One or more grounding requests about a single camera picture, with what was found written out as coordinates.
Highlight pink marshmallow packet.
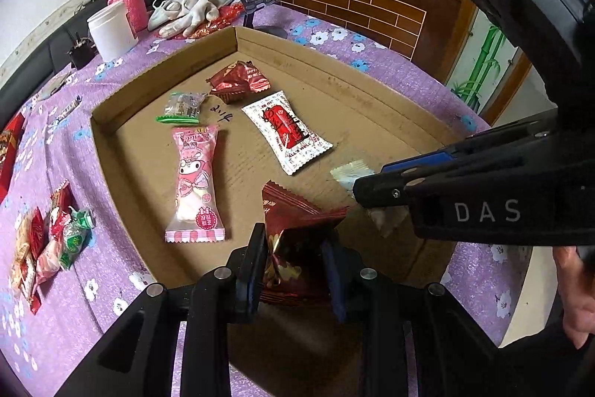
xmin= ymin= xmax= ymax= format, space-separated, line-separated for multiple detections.
xmin=165 ymin=124 xmax=232 ymax=244

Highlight red foil snack packet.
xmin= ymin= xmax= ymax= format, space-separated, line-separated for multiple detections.
xmin=206 ymin=61 xmax=271 ymax=105

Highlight green bamboo wall decal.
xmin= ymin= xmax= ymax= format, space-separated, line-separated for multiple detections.
xmin=450 ymin=25 xmax=518 ymax=109

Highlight red gift box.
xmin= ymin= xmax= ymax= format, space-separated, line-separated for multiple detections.
xmin=0 ymin=112 xmax=26 ymax=205

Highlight red gold snack bar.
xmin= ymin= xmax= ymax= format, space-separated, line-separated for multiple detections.
xmin=10 ymin=208 xmax=46 ymax=315

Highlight small white candy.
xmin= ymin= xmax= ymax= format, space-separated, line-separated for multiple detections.
xmin=330 ymin=162 xmax=410 ymax=238

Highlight white wrapped candy stick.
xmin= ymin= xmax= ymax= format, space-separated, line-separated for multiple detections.
xmin=46 ymin=96 xmax=83 ymax=129

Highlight person's dark clothing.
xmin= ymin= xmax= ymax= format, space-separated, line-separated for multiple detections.
xmin=499 ymin=323 xmax=595 ymax=397

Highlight red printed plastic bag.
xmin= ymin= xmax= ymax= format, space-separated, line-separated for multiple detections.
xmin=188 ymin=3 xmax=245 ymax=41

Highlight pile of assorted snacks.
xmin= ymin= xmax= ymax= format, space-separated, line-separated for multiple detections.
xmin=0 ymin=129 xmax=17 ymax=160

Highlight purple floral tablecloth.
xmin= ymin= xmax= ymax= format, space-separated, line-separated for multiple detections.
xmin=0 ymin=1 xmax=535 ymax=397

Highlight pale printed face mask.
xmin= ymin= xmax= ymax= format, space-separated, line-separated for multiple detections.
xmin=148 ymin=0 xmax=189 ymax=31

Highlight cardboard tray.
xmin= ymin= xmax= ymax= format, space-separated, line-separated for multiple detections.
xmin=90 ymin=26 xmax=470 ymax=397

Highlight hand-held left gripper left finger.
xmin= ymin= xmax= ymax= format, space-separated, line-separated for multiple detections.
xmin=55 ymin=224 xmax=268 ymax=397

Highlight white cotton gloves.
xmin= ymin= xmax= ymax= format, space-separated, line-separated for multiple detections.
xmin=159 ymin=0 xmax=233 ymax=39

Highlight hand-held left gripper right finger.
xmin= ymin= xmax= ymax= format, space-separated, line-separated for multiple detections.
xmin=323 ymin=239 xmax=526 ymax=397

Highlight person's right hand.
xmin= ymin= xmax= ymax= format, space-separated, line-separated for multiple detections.
xmin=552 ymin=245 xmax=595 ymax=350

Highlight dark red gold snack packet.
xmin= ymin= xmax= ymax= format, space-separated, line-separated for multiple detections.
xmin=259 ymin=180 xmax=350 ymax=307

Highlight green candy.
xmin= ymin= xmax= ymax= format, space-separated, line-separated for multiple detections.
xmin=59 ymin=207 xmax=96 ymax=271

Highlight flat printed booklet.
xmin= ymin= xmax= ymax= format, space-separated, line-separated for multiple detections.
xmin=36 ymin=73 xmax=71 ymax=101

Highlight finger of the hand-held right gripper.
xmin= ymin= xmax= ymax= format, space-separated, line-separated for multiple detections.
xmin=381 ymin=115 xmax=559 ymax=177
xmin=352 ymin=176 xmax=419 ymax=208

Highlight white plastic jar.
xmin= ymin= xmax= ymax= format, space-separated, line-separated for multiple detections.
xmin=87 ymin=1 xmax=138 ymax=63

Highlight small black pouch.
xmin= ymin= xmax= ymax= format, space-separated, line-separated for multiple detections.
xmin=69 ymin=35 xmax=99 ymax=70

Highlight white and red snack packet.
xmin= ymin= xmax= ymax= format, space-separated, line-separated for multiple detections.
xmin=241 ymin=91 xmax=334 ymax=177

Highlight black sofa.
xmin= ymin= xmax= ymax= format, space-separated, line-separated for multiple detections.
xmin=0 ymin=13 xmax=112 ymax=114

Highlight brown wooden cabinet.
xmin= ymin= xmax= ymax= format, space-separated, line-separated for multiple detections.
xmin=255 ymin=0 xmax=475 ymax=77

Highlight small green clear packet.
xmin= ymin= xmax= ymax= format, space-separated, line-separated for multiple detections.
xmin=155 ymin=92 xmax=208 ymax=125

